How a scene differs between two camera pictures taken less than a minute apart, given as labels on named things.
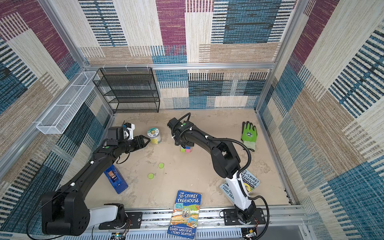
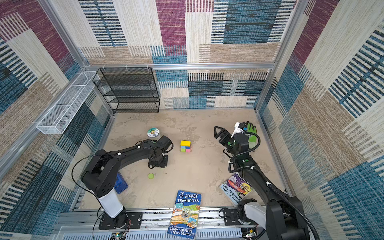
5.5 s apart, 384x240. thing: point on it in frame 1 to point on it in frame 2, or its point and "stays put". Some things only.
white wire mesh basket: [66, 105] stays put
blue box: [119, 183] stays put
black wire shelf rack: [129, 90] stays put
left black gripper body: [135, 145] to [162, 162]
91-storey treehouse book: [186, 214] stays put
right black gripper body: [183, 142] to [227, 142]
